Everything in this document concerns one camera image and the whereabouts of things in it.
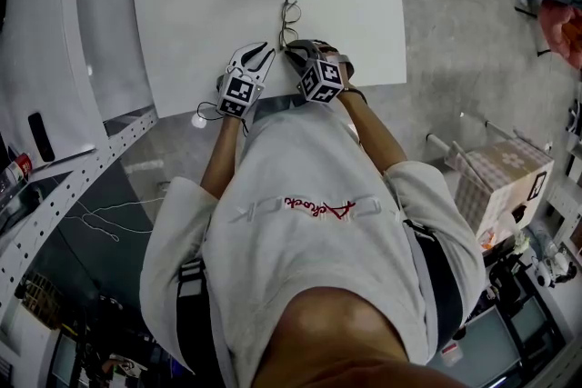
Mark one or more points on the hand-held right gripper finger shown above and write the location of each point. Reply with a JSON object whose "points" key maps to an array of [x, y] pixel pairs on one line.
{"points": [[302, 45], [295, 61]]}

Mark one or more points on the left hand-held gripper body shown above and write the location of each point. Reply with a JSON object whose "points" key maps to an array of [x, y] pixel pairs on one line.
{"points": [[238, 93]]}

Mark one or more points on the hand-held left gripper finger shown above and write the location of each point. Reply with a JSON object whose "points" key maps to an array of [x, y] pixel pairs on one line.
{"points": [[267, 66], [243, 54]]}

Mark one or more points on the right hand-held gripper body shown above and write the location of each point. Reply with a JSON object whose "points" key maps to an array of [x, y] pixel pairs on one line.
{"points": [[320, 79]]}

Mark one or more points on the thin black metal-frame glasses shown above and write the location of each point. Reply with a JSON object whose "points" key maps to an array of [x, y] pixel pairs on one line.
{"points": [[283, 23]]}

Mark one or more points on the person's left forearm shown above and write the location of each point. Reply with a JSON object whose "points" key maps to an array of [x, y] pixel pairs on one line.
{"points": [[225, 154]]}

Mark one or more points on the person's right forearm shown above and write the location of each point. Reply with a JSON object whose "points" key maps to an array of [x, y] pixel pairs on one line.
{"points": [[368, 127]]}

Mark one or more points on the person's white t-shirt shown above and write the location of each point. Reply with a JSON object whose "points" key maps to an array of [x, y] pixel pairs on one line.
{"points": [[309, 213]]}

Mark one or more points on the perforated white metal rack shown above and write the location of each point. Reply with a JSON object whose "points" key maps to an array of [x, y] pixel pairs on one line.
{"points": [[68, 191]]}

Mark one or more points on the black phone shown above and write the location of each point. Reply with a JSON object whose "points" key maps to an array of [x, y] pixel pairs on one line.
{"points": [[42, 137]]}

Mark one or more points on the checkered cardboard box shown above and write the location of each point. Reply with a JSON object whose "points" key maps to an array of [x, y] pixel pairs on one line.
{"points": [[500, 177]]}

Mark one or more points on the red can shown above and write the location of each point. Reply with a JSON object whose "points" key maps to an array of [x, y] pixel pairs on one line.
{"points": [[20, 167]]}

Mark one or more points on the person's face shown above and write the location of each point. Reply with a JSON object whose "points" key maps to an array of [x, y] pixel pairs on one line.
{"points": [[345, 341]]}

